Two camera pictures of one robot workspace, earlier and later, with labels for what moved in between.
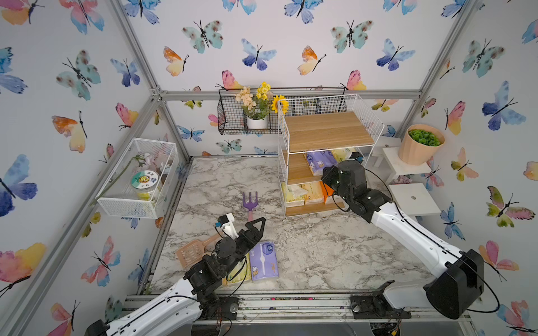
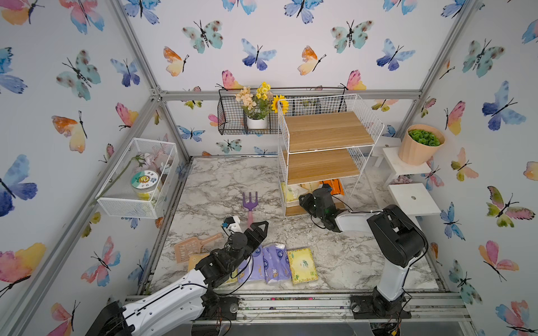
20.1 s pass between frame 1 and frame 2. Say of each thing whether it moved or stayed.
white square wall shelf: stayed
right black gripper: moved
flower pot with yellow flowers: stayed
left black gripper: stayed
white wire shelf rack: stayed
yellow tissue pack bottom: stayed
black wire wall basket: stayed
